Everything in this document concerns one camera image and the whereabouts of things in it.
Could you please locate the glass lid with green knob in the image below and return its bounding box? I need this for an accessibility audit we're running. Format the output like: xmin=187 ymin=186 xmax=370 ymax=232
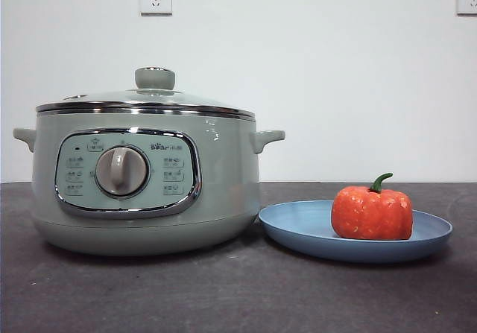
xmin=35 ymin=66 xmax=256 ymax=117

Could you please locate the orange toy pumpkin green stem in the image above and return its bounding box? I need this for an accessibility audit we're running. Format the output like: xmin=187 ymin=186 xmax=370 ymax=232
xmin=330 ymin=172 xmax=414 ymax=241

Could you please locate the pale green electric steamer pot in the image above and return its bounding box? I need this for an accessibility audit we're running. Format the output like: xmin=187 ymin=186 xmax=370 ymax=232
xmin=13 ymin=104 xmax=287 ymax=257

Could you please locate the blue round plate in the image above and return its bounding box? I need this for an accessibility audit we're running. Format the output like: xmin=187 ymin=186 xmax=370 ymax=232
xmin=257 ymin=199 xmax=455 ymax=264

